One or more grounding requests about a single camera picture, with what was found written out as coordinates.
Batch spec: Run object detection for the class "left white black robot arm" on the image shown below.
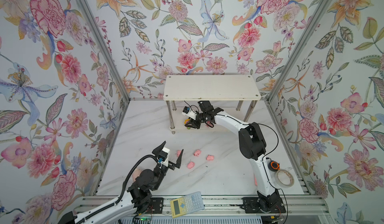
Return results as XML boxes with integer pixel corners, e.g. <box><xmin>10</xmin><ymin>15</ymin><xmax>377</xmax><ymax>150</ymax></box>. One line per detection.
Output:
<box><xmin>59</xmin><ymin>142</ymin><xmax>184</xmax><ymax>224</ymax></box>

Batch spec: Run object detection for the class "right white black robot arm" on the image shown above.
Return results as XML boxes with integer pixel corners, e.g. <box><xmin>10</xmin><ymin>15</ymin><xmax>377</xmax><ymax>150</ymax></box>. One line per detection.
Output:
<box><xmin>183</xmin><ymin>101</ymin><xmax>288</xmax><ymax>214</ymax></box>

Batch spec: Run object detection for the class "white two-tier shelf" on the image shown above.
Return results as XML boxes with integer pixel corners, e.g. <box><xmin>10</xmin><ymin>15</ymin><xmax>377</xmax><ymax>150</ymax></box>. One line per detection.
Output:
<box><xmin>163</xmin><ymin>75</ymin><xmax>262</xmax><ymax>135</ymax></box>

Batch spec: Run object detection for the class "pink ceramic jar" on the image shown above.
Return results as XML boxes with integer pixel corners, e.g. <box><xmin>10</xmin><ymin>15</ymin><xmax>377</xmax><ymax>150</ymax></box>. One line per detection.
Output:
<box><xmin>132</xmin><ymin>168</ymin><xmax>143</xmax><ymax>182</ymax></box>

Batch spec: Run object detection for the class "yellow blue calculator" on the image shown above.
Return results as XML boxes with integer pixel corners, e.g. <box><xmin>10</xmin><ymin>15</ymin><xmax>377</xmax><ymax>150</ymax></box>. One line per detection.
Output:
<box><xmin>170</xmin><ymin>192</ymin><xmax>205</xmax><ymax>218</ymax></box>

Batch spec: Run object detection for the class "black orange tape measure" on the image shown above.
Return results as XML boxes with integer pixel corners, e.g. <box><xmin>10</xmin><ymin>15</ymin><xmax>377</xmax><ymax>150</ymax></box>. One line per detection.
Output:
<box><xmin>268</xmin><ymin>161</ymin><xmax>280</xmax><ymax>172</ymax></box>

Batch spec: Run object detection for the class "clear tape roll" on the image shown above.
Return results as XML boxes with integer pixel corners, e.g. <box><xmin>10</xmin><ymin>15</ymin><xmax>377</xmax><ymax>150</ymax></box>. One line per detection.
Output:
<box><xmin>275</xmin><ymin>169</ymin><xmax>295</xmax><ymax>188</ymax></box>

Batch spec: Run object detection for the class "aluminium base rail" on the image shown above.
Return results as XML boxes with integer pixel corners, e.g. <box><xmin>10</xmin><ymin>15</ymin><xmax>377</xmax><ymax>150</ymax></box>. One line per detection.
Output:
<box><xmin>74</xmin><ymin>194</ymin><xmax>329</xmax><ymax>217</ymax></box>

